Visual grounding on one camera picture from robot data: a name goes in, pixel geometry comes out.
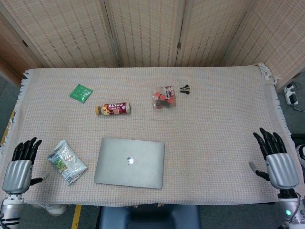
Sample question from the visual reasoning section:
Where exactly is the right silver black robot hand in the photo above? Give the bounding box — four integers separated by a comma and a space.
248, 127, 300, 190

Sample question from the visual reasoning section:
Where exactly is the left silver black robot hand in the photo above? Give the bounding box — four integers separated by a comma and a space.
1, 136, 51, 194

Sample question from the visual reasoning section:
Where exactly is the silver laptop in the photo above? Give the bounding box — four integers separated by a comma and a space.
93, 137, 166, 190

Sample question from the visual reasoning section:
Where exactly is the woven folding screen panel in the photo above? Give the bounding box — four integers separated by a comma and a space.
104, 0, 189, 68
223, 0, 305, 92
0, 0, 122, 69
175, 0, 254, 67

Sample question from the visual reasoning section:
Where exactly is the white black shoe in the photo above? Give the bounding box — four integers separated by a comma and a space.
295, 144, 305, 168

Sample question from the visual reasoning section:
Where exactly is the silver snack bag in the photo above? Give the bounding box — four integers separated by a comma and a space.
47, 139, 88, 186

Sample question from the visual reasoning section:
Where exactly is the white power strip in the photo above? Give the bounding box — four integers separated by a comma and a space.
283, 82, 300, 106

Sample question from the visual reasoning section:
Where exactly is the beige woven tablecloth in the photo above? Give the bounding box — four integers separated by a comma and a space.
0, 62, 298, 208

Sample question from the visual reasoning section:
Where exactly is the green flat packet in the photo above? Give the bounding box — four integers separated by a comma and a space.
69, 83, 93, 104

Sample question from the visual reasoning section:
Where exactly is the red Costa coffee bottle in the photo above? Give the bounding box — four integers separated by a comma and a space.
95, 102, 132, 116

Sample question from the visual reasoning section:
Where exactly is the clear bag of red pieces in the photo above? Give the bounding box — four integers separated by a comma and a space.
152, 85, 177, 110

